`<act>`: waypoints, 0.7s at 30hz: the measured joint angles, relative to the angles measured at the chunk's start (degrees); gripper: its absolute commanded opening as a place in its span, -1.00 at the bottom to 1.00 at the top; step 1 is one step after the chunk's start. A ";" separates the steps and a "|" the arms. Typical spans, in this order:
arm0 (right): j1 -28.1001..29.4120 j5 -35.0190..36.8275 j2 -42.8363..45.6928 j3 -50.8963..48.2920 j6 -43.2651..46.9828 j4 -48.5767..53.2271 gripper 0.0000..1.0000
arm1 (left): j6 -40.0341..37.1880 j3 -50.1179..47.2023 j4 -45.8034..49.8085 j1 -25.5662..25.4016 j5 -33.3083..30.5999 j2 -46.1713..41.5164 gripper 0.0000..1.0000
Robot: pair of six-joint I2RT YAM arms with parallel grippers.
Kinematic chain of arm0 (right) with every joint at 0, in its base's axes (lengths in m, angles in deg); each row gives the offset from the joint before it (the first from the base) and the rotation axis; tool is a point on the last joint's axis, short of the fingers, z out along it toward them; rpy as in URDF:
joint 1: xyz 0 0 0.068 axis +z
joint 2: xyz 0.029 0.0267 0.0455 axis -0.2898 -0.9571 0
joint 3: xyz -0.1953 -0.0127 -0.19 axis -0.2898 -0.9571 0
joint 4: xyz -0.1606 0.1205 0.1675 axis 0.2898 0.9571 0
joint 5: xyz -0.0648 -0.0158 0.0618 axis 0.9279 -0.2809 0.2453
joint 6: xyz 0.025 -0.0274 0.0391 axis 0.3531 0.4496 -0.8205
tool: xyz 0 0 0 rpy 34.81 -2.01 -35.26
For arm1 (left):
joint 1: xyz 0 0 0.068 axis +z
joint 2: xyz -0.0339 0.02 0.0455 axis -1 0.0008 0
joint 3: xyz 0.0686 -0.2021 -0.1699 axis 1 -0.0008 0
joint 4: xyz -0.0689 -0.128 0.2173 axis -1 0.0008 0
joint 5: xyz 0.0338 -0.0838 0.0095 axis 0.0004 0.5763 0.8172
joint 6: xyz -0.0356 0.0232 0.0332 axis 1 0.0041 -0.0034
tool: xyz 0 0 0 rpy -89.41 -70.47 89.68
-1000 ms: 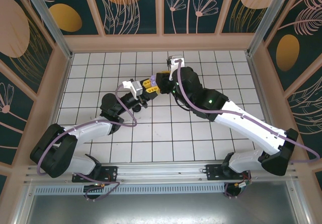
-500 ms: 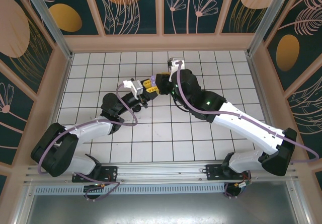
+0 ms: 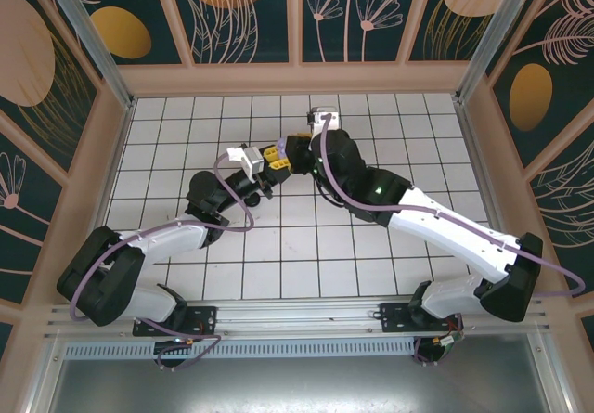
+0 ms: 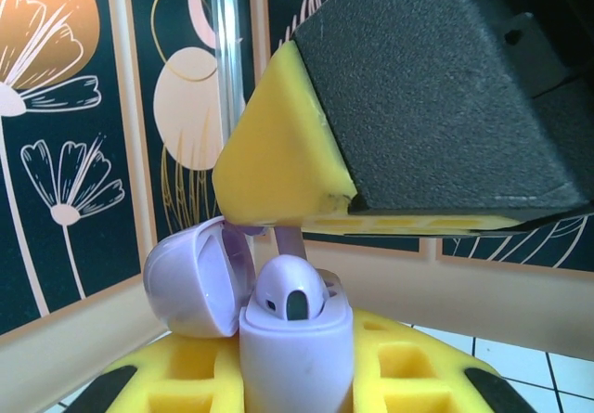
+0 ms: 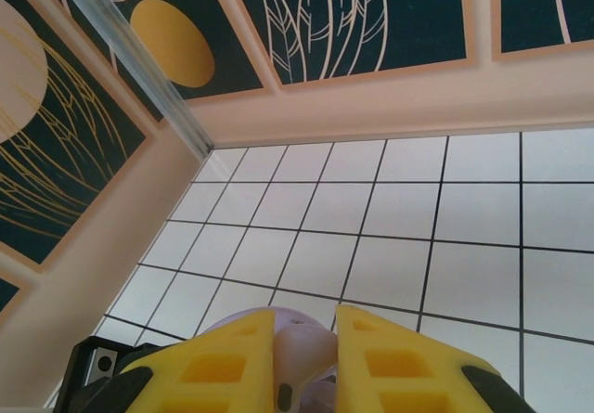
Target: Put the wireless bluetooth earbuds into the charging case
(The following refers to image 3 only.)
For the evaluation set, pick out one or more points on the purple earbuds charging case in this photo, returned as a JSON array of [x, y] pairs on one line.
[[281, 145]]

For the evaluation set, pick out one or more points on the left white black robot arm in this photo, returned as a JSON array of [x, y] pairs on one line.
[[167, 241]]

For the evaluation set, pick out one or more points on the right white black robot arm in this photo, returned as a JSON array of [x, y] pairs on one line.
[[445, 227]]

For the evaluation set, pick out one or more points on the grey metal sheet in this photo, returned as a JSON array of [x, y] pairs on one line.
[[301, 390]]

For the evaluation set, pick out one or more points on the aluminium frame rail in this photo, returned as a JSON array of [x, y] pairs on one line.
[[301, 315]]

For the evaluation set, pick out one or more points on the aluminium corner post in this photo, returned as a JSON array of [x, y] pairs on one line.
[[90, 28], [506, 28]]

